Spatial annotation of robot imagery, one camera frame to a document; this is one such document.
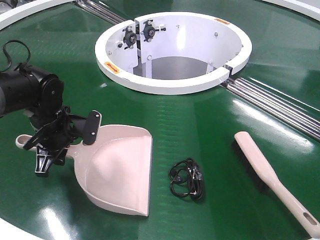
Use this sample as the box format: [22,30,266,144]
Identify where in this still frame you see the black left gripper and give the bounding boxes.
[22,105,87,177]

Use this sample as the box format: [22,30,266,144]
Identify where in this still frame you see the pink plastic dustpan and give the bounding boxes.
[15,124,153,217]

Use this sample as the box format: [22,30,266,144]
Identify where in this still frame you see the black usb cable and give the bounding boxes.
[168,157,206,202]

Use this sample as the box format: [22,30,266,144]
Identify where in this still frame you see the beige hand brush black bristles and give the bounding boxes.
[233,131,320,240]

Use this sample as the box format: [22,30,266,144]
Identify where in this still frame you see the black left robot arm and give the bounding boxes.
[0,64,87,177]

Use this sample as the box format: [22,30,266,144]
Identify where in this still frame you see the orange arrow warning sticker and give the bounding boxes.
[104,61,121,74]

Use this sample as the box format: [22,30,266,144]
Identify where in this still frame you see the white outer rim top-left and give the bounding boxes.
[0,0,72,30]

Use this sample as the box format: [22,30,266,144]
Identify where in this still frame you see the steel rollers top-left strip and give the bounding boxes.
[73,0,127,25]

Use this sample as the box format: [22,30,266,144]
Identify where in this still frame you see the orange sticker top rim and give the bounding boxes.
[214,18,230,25]

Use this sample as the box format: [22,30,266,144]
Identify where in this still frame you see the steel rollers right strip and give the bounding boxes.
[221,78,320,141]

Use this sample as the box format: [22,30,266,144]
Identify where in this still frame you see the white outer rim top-right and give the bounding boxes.
[264,0,320,19]

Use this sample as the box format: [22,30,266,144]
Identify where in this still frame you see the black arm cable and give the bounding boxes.
[2,39,32,71]

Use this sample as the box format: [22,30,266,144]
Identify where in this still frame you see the left black bearing mount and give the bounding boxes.
[123,26,137,50]

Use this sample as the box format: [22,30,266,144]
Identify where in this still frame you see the black bearing mount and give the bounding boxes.
[142,19,167,42]
[123,26,137,50]

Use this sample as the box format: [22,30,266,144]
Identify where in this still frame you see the white central ring housing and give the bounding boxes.
[94,12,253,95]

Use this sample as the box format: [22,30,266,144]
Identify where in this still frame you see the right black bearing mount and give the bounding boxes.
[142,19,167,42]

